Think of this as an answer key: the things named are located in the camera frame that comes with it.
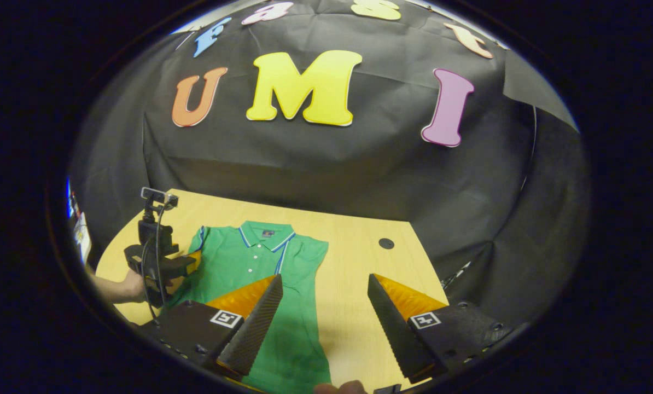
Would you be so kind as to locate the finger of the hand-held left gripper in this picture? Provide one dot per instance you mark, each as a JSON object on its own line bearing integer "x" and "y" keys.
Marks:
{"x": 181, "y": 267}

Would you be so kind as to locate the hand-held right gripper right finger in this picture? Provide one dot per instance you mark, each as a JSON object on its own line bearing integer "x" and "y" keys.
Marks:
{"x": 395, "y": 328}

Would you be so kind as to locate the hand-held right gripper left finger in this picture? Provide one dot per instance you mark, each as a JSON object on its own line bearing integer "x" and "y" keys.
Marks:
{"x": 252, "y": 328}

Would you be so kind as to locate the green T-shirt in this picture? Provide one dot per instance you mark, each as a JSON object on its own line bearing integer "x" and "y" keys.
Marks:
{"x": 261, "y": 262}

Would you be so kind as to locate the black backdrop cloth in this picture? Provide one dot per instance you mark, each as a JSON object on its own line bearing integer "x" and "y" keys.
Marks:
{"x": 326, "y": 164}

